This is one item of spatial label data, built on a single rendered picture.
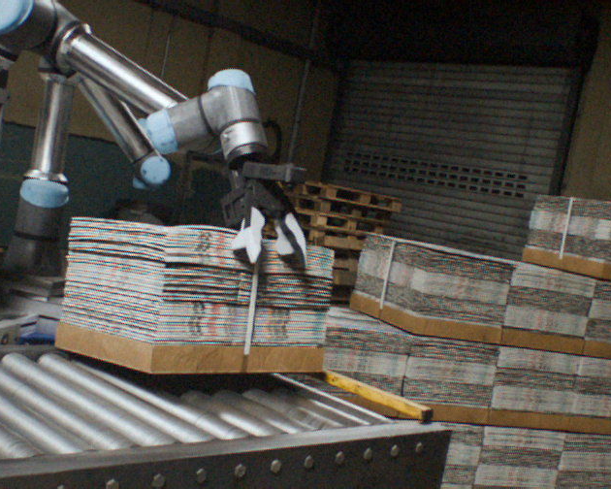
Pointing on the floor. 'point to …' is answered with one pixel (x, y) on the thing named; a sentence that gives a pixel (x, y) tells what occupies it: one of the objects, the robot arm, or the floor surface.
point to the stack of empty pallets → (323, 192)
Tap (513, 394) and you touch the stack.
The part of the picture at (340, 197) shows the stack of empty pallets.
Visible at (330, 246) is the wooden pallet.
